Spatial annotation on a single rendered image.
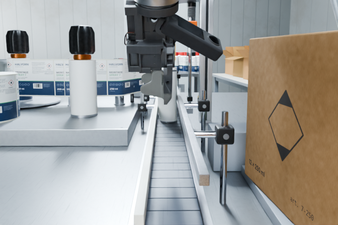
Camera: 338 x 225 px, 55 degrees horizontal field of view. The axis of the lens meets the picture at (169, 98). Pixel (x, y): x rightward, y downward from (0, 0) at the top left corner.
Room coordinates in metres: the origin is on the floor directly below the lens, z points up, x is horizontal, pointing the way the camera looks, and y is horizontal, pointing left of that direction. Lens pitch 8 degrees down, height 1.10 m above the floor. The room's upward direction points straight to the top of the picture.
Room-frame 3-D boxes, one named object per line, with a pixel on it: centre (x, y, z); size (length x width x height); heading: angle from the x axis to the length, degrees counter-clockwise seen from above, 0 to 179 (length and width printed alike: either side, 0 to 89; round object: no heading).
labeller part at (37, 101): (1.34, 0.61, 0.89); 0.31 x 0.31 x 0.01
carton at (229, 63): (4.43, -0.93, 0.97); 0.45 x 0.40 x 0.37; 99
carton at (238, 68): (3.98, -0.93, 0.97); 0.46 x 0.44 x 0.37; 12
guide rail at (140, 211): (0.88, 0.04, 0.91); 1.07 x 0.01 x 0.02; 1
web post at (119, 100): (1.31, 0.20, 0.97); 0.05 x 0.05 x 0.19
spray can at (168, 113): (0.99, 0.00, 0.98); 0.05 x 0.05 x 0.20
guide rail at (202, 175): (0.88, -0.03, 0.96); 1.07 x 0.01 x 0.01; 1
